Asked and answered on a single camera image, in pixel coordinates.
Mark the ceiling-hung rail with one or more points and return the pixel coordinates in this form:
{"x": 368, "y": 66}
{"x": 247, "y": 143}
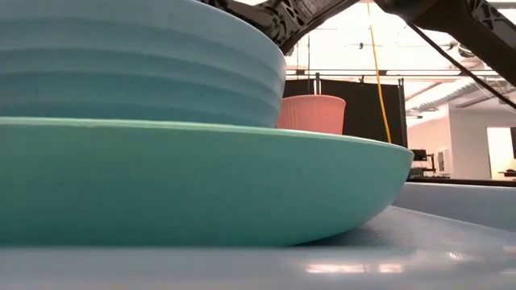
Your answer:
{"x": 423, "y": 73}

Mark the light blue ribbed bowl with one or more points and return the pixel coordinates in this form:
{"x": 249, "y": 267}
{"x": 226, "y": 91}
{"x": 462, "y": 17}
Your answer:
{"x": 121, "y": 72}

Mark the blue plastic tray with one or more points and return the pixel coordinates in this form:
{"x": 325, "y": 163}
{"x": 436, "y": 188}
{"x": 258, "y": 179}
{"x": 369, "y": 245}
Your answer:
{"x": 403, "y": 262}

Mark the pink plastic cup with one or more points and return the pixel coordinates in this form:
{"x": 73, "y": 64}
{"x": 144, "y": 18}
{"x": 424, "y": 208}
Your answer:
{"x": 310, "y": 117}

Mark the black aluminium table frame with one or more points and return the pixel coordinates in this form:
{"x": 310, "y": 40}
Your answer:
{"x": 463, "y": 182}

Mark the teal plate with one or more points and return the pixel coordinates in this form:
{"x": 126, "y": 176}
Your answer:
{"x": 181, "y": 189}

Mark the black partition screen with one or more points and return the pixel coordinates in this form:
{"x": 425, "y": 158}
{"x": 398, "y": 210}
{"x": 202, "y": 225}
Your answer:
{"x": 371, "y": 117}

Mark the small background monitor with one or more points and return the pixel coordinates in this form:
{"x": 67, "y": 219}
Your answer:
{"x": 418, "y": 155}

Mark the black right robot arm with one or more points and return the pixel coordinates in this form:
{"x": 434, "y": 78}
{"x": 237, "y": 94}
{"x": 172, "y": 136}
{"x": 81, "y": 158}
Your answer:
{"x": 463, "y": 16}

